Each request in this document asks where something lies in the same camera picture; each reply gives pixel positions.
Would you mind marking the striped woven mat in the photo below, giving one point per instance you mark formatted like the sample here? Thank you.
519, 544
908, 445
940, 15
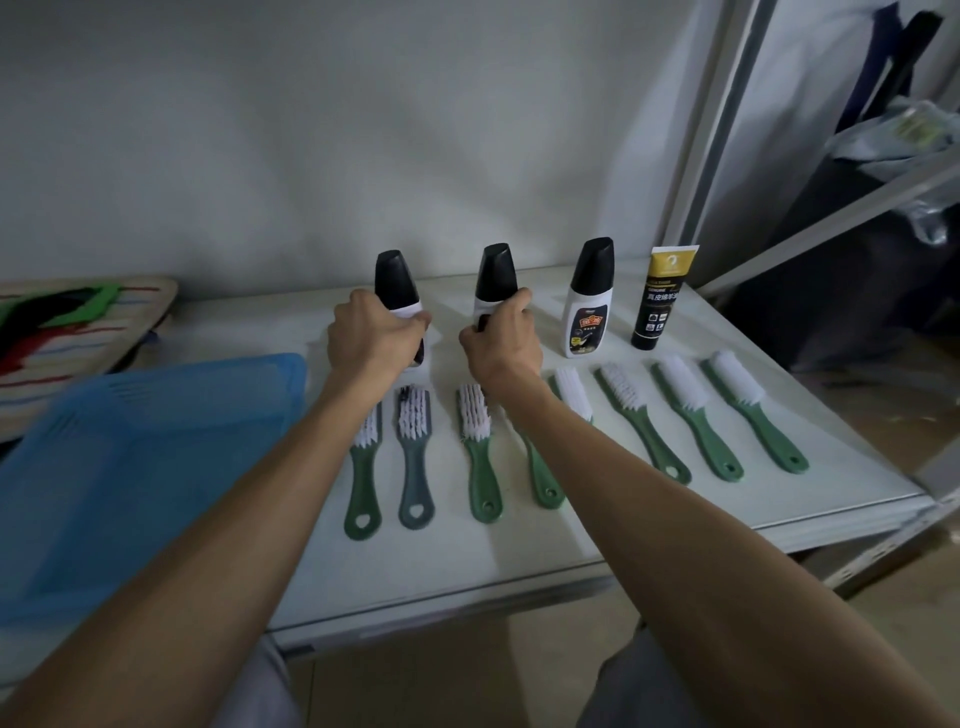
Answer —
112, 337

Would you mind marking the person's left hand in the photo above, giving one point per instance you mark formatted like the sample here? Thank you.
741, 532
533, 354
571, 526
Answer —
367, 337

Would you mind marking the clear plastic bag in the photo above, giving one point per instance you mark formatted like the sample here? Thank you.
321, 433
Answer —
904, 135

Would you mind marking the blue plastic basket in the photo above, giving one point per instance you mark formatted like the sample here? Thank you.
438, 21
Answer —
127, 465

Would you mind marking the green plastic hanger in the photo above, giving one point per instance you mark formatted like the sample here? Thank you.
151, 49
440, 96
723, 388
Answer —
79, 304

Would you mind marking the person's left forearm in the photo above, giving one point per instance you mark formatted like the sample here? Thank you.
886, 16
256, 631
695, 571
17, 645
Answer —
225, 540

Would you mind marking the grey shorts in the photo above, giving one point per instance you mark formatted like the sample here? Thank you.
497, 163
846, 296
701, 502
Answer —
645, 694

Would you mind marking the person's right thumb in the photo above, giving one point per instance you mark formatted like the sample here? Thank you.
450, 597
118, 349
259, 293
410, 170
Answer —
472, 339

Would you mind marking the black shoe cream tube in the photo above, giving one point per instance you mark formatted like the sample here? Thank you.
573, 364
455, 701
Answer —
660, 300

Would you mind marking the white metal shelf frame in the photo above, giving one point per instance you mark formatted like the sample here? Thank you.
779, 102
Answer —
720, 112

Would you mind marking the red plastic hanger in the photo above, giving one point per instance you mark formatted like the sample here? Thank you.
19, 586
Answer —
26, 349

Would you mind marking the black-capped shoe polish bottle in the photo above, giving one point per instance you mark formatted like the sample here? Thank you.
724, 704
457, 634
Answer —
496, 274
395, 277
589, 315

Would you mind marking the black plastic hanger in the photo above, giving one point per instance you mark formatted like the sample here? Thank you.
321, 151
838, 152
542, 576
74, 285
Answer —
41, 307

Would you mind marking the black cloth bag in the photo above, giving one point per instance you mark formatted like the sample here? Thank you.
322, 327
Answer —
832, 255

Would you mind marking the person's right forearm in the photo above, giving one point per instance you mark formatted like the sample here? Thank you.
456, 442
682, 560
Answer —
675, 540

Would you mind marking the person's left thumb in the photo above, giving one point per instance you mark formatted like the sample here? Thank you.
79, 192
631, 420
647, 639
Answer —
415, 326

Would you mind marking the person's right hand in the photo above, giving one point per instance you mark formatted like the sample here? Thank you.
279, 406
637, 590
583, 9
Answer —
504, 349

